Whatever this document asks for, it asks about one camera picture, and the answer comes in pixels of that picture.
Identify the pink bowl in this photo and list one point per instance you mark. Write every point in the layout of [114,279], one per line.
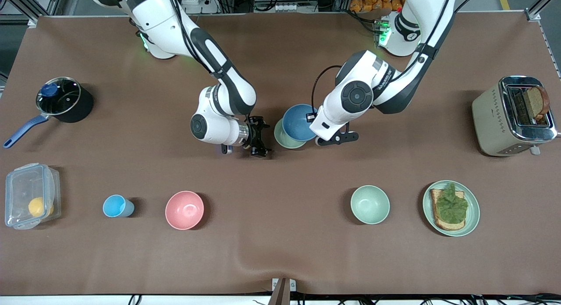
[184,210]

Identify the light blue cup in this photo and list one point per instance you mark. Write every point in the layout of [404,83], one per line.
[115,206]

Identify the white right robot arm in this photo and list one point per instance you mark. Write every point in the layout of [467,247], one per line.
[239,92]

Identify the pale green bowl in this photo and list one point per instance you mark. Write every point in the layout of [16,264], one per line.
[370,204]
[280,139]

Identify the toast slice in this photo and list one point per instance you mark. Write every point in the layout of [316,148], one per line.
[440,224]

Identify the brown bread slice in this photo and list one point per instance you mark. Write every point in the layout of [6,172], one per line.
[535,102]

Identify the yellow lemon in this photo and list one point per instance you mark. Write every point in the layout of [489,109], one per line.
[38,207]

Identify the green lettuce leaf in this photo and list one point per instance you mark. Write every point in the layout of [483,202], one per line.
[452,206]

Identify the cream and chrome toaster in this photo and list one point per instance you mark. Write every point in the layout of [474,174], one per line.
[491,125]

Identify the brown table cover cloth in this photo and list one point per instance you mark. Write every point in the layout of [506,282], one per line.
[280,235]

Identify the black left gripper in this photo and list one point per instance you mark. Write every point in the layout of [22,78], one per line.
[309,120]

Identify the clear plastic food container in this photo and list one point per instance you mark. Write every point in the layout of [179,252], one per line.
[22,182]

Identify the white power strip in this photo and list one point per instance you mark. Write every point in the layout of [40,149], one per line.
[195,0]

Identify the metal table edge bracket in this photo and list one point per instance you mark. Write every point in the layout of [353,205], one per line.
[283,287]

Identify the aluminium frame rail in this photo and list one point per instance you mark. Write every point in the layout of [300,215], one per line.
[534,15]
[33,21]

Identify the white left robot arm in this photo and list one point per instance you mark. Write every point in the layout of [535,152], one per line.
[357,97]

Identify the orange snack bag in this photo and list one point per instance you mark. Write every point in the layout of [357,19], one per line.
[377,0]

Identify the pale green plate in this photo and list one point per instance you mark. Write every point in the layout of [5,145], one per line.
[473,213]

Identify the blue bowl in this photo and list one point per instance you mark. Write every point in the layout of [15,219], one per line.
[296,123]

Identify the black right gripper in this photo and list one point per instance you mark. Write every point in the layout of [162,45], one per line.
[256,136]

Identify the glass lid with blue knob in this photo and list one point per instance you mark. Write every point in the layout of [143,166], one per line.
[61,101]

